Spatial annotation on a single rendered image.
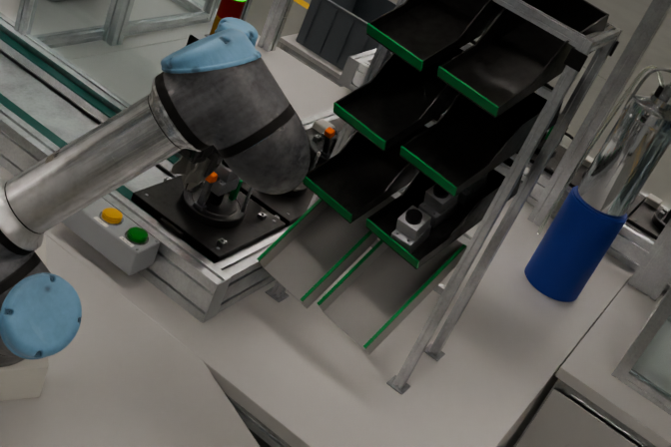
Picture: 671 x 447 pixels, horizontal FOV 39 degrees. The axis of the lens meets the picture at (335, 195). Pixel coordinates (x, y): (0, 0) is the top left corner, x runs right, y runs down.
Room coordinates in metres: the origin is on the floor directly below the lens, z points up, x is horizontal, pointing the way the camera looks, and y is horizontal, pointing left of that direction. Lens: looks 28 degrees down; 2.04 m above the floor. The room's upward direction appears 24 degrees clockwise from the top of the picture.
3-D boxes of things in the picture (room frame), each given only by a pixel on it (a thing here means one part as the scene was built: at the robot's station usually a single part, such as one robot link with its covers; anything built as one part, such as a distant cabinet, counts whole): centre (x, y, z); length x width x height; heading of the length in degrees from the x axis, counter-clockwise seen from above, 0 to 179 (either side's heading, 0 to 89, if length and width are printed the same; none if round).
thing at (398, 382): (1.71, -0.15, 1.26); 0.36 x 0.21 x 0.80; 69
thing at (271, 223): (1.72, 0.23, 0.96); 0.24 x 0.24 x 0.02; 69
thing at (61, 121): (1.86, 0.50, 0.91); 0.84 x 0.28 x 0.10; 69
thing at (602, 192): (2.25, -0.62, 1.32); 0.14 x 0.14 x 0.38
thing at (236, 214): (1.72, 0.23, 0.98); 0.14 x 0.14 x 0.02
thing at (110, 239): (1.56, 0.39, 0.93); 0.21 x 0.07 x 0.06; 69
